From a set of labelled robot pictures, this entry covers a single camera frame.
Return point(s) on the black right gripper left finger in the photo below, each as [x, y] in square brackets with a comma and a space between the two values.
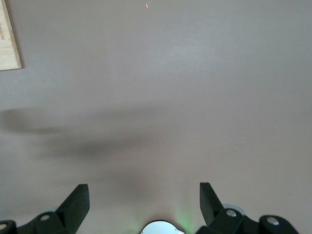
[70, 212]

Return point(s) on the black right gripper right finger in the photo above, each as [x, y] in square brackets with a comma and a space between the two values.
[214, 217]

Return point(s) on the bamboo cutting board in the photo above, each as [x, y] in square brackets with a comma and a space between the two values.
[7, 44]

